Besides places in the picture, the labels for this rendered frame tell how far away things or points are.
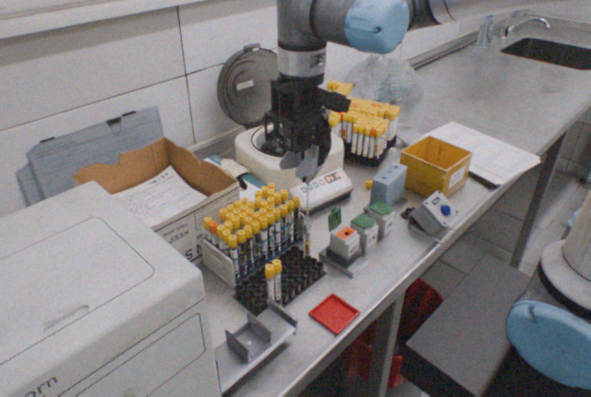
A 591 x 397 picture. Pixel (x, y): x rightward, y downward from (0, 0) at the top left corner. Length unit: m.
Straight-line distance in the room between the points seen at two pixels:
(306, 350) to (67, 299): 0.43
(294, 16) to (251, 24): 0.67
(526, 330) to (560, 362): 0.05
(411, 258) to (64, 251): 0.68
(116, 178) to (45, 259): 0.55
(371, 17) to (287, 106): 0.21
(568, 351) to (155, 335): 0.45
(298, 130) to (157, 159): 0.54
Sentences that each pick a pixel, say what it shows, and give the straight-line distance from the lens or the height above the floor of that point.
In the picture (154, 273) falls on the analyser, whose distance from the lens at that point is 0.54.
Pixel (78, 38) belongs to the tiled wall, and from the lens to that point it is 1.07.
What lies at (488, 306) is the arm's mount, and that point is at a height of 0.95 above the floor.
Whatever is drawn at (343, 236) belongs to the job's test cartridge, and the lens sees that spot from 0.92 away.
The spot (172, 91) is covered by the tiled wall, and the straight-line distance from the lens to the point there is 1.21.
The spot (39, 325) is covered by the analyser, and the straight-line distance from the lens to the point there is 0.53.
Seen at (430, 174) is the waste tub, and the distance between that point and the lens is 1.16.
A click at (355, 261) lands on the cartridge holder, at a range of 0.96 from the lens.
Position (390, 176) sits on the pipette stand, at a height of 0.97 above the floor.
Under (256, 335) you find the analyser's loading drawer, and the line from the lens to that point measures 0.80.
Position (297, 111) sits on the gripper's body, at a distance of 0.71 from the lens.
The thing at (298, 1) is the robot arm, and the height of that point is 1.41.
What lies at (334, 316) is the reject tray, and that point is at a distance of 0.87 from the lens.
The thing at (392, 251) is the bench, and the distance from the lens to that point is 1.02.
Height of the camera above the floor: 1.54
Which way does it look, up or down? 32 degrees down
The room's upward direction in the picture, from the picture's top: straight up
